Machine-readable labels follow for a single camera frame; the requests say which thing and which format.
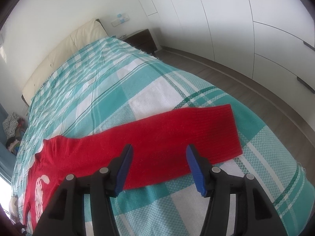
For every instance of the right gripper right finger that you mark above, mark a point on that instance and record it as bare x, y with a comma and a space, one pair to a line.
254, 212

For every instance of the teal plaid bedspread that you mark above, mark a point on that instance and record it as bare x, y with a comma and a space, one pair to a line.
109, 83

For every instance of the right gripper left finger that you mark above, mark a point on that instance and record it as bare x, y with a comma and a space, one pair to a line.
64, 215

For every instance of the white wardrobe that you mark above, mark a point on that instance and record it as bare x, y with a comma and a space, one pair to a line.
268, 41

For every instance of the blue curtain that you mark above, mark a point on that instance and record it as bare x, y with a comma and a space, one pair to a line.
7, 159

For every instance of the dark wooden nightstand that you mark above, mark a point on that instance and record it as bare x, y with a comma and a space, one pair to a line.
142, 40

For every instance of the red knit sweater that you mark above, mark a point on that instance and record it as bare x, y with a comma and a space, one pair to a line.
159, 147

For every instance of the pile of clothes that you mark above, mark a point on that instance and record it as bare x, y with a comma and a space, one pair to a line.
14, 129

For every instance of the wall switch panel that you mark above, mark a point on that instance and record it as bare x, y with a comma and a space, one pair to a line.
121, 18

